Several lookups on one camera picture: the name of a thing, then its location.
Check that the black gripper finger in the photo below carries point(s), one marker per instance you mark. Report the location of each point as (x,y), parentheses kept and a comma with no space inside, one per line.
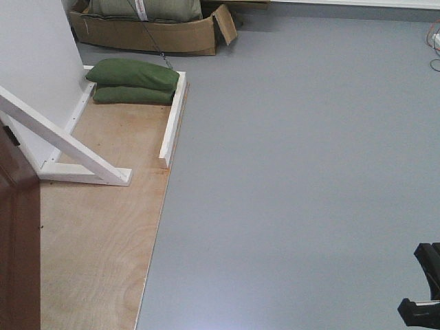
(420,314)
(428,256)

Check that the brown wooden door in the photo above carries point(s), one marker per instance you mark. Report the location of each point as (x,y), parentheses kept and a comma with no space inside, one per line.
(20,238)

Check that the brown cardboard box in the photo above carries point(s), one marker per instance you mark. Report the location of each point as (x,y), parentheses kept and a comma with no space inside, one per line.
(195,38)

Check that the plywood base platform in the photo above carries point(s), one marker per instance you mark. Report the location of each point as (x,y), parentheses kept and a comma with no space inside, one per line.
(97,241)

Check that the white far diagonal brace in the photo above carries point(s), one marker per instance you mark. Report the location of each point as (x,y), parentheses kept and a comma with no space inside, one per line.
(90,168)

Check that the upper green sandbag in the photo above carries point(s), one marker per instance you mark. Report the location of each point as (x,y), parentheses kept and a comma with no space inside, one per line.
(133,73)

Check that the green sandbag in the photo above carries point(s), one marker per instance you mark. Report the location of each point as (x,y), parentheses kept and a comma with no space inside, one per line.
(133,73)
(122,94)

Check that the lower green sandbag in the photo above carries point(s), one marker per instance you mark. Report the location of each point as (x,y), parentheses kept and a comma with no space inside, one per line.
(122,94)

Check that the grey sack in box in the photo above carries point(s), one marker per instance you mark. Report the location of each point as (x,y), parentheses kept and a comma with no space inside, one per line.
(178,11)

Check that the white far edge rail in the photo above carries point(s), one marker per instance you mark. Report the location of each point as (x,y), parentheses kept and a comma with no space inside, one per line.
(169,141)

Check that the white door frame panel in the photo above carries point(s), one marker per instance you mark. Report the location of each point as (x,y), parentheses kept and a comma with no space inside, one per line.
(40,63)

